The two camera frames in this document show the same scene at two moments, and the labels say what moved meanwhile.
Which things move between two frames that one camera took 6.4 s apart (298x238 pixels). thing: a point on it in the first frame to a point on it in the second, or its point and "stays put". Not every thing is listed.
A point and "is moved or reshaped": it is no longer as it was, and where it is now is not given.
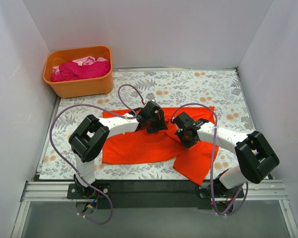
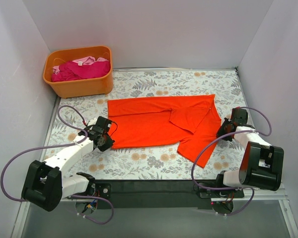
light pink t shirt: [84, 61] stays put
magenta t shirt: [71, 71] stays put
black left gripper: [158, 123] to [107, 143]
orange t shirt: [164, 146] is moved or reshaped
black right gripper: [180, 134] to [223, 130]
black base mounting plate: [165, 194] stays put
